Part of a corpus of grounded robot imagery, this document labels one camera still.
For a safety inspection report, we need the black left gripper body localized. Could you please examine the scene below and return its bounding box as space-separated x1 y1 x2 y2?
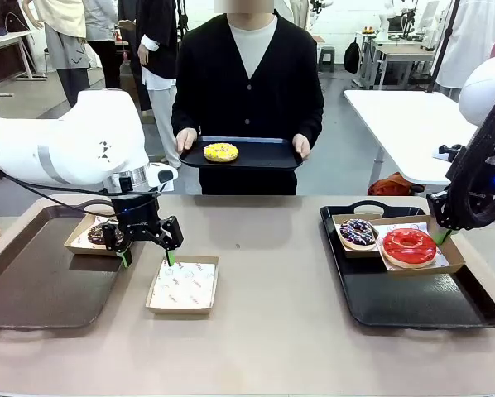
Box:
110 193 161 246

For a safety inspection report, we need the chocolate sprinkled donut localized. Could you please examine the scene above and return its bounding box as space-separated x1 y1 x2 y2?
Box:
87 222 118 246

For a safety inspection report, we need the white red-printed paper liner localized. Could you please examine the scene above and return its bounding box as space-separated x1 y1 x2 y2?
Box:
373 221 445 272
148 260 217 310
71 214 120 251

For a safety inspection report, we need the brown cardboard food box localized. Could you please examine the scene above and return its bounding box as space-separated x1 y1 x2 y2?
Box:
145 254 220 318
64 213 127 257
332 213 385 260
370 214 467 275

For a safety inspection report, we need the red glazed donut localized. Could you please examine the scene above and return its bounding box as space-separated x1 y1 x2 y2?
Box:
380 227 438 269

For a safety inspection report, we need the yellow sprinkled donut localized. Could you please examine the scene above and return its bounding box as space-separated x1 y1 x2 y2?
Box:
203 142 239 164

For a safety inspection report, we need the purple glazed drizzled donut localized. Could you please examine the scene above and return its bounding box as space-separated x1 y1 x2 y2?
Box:
339 218 377 251

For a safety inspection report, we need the black tray with donuts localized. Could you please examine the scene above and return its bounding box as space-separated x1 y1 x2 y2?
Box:
178 135 305 171

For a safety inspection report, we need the person's left forearm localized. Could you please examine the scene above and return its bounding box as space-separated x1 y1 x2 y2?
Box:
292 90 325 140

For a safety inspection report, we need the person's right forearm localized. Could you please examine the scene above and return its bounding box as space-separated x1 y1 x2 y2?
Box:
171 90 201 136

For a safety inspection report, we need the brown plastic serving tray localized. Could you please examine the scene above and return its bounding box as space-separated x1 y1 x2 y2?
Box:
0 199 148 331

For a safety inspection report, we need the black plastic serving tray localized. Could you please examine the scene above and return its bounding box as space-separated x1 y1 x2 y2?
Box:
320 200 495 331

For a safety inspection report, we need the person's right hand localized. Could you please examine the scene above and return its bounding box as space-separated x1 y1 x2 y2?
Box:
175 127 199 152

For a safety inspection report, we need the person's left hand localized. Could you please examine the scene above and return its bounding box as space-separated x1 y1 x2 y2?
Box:
291 132 311 159

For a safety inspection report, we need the orange bag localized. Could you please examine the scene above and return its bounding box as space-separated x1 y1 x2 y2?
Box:
367 171 425 196

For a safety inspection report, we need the large white table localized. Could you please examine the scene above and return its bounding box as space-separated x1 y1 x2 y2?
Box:
344 88 480 189

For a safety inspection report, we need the brown cardboard carton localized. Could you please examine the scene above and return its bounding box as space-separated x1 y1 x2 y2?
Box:
118 61 141 104

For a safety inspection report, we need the white hanging coat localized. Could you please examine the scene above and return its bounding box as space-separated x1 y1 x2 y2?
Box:
442 0 495 103

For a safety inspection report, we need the black stand pole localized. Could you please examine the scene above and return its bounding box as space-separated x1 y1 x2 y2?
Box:
427 0 454 95

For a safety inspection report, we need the bystander in black trousers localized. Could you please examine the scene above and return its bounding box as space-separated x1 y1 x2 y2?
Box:
83 0 124 91

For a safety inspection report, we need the black backpack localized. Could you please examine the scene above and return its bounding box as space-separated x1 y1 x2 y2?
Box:
344 37 362 74

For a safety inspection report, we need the person in black cardigan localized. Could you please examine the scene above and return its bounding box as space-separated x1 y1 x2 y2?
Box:
171 0 325 196

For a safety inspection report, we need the mannequin in cream top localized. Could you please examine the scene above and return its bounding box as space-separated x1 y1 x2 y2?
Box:
31 0 92 109

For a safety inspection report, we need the white monitor back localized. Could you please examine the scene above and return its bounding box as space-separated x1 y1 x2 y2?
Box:
420 0 441 26

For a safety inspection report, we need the grey plastic stool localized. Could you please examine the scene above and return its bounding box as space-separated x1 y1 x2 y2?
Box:
316 45 336 72

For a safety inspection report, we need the small white background robot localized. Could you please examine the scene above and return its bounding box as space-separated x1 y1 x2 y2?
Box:
377 0 397 42

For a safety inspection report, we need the white desk with dark panel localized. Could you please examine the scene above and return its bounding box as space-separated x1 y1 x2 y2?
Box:
0 29 49 99

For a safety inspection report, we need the beige hanging coat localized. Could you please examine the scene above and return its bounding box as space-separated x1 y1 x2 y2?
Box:
287 0 311 31

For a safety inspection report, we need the thick black cable hose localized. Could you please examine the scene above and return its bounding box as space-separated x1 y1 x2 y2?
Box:
444 78 495 231

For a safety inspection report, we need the grey metal frame table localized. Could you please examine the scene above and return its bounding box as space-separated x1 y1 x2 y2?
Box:
369 41 437 90

